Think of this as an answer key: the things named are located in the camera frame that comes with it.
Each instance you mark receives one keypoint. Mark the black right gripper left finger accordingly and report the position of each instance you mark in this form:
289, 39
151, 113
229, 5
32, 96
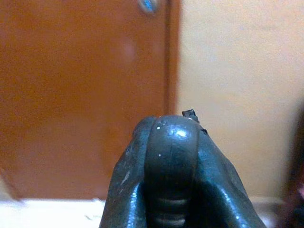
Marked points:
126, 171

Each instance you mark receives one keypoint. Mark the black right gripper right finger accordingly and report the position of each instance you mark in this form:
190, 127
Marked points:
213, 175

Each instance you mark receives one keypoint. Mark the brown wooden door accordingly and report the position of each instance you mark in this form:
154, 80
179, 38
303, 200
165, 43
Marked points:
78, 95

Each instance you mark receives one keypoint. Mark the brown wooden door frame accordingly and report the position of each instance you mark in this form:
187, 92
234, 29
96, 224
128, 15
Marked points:
173, 54

